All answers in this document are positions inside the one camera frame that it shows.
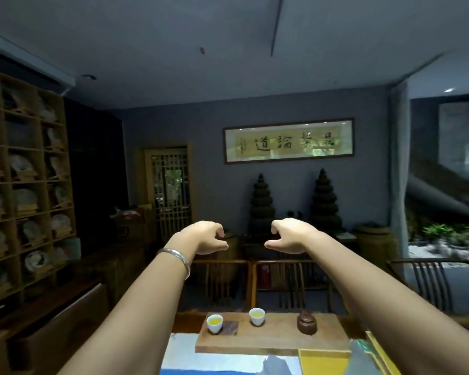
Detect person's left forearm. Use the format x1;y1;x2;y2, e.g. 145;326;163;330
57;235;198;375

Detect brown clay teapot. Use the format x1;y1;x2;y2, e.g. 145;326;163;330
296;309;319;336

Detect wooden tea tray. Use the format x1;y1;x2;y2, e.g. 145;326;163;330
195;311;352;357

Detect yellow edged mat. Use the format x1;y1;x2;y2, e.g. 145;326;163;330
365;330;404;375

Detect blue white table runner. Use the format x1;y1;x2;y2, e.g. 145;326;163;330
160;332;302;375

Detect dark low side table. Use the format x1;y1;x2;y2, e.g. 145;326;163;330
239;229;361;263

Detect red decorative ornament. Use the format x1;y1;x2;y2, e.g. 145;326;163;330
110;207;146;240

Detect grey cloth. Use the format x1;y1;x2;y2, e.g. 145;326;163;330
346;339;385;375

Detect dark stacked tea tower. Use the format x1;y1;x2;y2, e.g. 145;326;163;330
248;173;276;239
309;169;343;233

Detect yellow cloth mat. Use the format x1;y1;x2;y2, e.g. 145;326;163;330
298;349;353;375

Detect silver bangle bracelet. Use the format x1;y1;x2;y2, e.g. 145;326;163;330
156;248;191;281

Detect person's right forearm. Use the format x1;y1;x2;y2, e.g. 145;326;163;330
303;227;469;375

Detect person's right hand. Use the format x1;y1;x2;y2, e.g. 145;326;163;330
264;218;320;254

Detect low wooden cabinet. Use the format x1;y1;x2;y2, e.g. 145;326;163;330
0;283;111;375

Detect grey curtain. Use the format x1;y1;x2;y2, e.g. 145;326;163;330
388;80;412;278

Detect dark wooden armchair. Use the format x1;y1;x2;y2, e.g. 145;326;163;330
386;258;469;330

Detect rows of wrapped tea cakes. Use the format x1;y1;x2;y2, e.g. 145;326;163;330
0;84;76;297

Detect wooden lattice door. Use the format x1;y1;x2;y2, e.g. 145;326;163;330
143;144;193;243

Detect person's left hand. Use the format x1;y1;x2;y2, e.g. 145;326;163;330
174;221;229;255

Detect wooden display shelf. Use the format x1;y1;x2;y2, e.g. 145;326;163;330
0;65;78;311

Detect green plants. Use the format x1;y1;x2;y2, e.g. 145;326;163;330
420;222;469;254

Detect large brown ceramic jar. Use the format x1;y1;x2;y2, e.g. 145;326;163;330
353;224;400;272

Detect framed calligraphy picture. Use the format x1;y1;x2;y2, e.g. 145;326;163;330
223;118;355;165

